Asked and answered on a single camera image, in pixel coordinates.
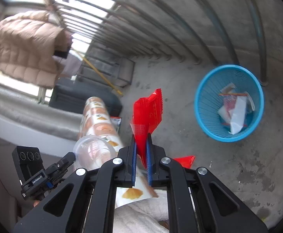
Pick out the red plastic snack wrapper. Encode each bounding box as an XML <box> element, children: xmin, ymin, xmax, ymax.
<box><xmin>131</xmin><ymin>88</ymin><xmax>163</xmax><ymax>168</ymax></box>

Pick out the clear plastic cup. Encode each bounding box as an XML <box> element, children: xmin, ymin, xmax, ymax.
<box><xmin>73</xmin><ymin>135</ymin><xmax>117</xmax><ymax>170</ymax></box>

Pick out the blue plastic mesh trash basket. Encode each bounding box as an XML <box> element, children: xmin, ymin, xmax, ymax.
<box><xmin>194</xmin><ymin>65</ymin><xmax>265</xmax><ymax>143</ymax></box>

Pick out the white paper trash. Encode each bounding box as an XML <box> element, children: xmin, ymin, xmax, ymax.
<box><xmin>218</xmin><ymin>96</ymin><xmax>247</xmax><ymax>135</ymax></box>

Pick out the person's left hand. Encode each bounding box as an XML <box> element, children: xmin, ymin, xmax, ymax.
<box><xmin>33</xmin><ymin>200</ymin><xmax>40</xmax><ymax>207</ymax></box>

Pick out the red triangular wrapper piece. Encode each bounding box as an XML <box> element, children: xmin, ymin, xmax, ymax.
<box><xmin>173</xmin><ymin>155</ymin><xmax>196</xmax><ymax>169</ymax></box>

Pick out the clear pink plastic wrapper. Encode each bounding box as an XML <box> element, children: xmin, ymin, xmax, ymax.
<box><xmin>219</xmin><ymin>83</ymin><xmax>255</xmax><ymax>117</ymax></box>

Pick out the metal dustpan box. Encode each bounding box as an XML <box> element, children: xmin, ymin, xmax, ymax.
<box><xmin>77</xmin><ymin>55</ymin><xmax>135</xmax><ymax>87</ymax></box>

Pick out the beige puffer jacket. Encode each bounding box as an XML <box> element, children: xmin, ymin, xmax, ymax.
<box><xmin>0</xmin><ymin>10</ymin><xmax>72</xmax><ymax>89</ymax></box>

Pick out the steel balcony railing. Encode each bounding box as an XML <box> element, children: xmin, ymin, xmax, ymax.
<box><xmin>0</xmin><ymin>0</ymin><xmax>283</xmax><ymax>100</ymax></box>

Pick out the yellow broom handle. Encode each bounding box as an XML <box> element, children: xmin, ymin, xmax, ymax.
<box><xmin>72</xmin><ymin>48</ymin><xmax>123</xmax><ymax>96</ymax></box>

